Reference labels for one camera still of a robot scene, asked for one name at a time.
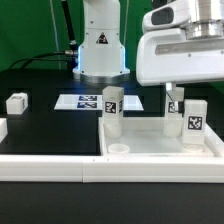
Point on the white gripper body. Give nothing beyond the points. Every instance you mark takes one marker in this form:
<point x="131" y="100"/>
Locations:
<point x="166" y="56"/>

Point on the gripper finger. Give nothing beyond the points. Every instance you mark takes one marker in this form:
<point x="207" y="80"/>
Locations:
<point x="174" y="99"/>

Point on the white square table top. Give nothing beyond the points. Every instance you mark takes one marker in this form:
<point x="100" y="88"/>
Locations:
<point x="144" y="137"/>

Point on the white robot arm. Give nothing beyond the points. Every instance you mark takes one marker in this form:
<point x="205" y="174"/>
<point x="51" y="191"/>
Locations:
<point x="101" y="56"/>

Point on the white sheet with markers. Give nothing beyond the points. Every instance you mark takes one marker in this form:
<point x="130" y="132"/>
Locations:
<point x="93" y="102"/>

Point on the white U-shaped obstacle fence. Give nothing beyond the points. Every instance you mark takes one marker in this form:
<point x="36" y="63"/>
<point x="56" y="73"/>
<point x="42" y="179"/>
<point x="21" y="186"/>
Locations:
<point x="111" y="168"/>

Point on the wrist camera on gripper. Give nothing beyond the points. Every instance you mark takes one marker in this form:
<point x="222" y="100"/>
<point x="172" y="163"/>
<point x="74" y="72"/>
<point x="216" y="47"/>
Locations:
<point x="167" y="14"/>

